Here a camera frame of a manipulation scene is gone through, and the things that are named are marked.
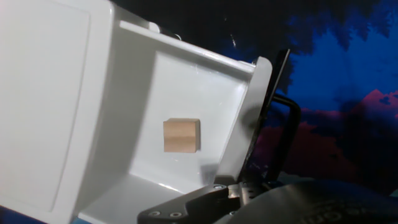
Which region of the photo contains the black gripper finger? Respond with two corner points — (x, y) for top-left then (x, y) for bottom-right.
(137, 182), (269, 224)

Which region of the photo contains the white drawer with black handle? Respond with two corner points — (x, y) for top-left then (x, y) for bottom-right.
(77, 20), (302, 224)

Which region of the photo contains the white drawer cabinet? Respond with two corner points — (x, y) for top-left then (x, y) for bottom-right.
(0, 0), (131, 224)

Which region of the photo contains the small wooden cube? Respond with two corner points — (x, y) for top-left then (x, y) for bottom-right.
(162, 118), (201, 154)

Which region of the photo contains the blue landscape print mat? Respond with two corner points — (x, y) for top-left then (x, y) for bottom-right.
(0, 0), (398, 224)

